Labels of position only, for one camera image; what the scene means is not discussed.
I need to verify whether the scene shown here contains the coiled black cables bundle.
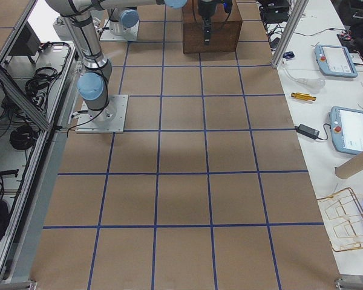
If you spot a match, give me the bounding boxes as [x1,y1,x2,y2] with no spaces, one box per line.
[9,123,39,152]

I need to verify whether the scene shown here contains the dark brown wooden drawer cabinet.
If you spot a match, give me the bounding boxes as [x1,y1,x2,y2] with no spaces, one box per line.
[182,1,243,54]

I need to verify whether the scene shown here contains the aluminium frame post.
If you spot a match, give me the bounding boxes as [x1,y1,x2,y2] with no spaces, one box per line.
[271,0,309,68]

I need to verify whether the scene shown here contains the brass cylindrical tool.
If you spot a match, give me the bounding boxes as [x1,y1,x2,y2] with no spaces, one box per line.
[291,92,316,102]

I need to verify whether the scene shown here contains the teach pendant tablet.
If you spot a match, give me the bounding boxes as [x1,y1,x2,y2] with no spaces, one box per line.
[329,106,363,155]
[314,45,358,79]

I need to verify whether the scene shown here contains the black power adapter brick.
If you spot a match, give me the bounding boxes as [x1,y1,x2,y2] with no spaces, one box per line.
[295,124,319,140]

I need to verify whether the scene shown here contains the far teach pendant tablet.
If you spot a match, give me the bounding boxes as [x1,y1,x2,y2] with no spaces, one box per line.
[314,45,358,79]

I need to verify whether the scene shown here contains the cardboard tube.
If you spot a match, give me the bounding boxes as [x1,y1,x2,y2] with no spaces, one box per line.
[335,152,363,179]

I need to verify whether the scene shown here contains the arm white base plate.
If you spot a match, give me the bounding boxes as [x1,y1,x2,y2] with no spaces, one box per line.
[100,18,140,42]
[74,94,128,134]

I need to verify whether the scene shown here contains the near teach pendant tablet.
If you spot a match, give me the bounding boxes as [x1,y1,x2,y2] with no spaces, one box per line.
[329,106,363,155]

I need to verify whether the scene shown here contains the gold wire rack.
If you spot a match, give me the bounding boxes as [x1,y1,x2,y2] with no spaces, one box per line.
[317,187,363,253]

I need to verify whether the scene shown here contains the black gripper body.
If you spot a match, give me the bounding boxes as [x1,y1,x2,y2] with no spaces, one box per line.
[198,0,232,20]

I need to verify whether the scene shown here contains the blue small connector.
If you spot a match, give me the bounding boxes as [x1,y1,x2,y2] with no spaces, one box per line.
[283,51,295,60]

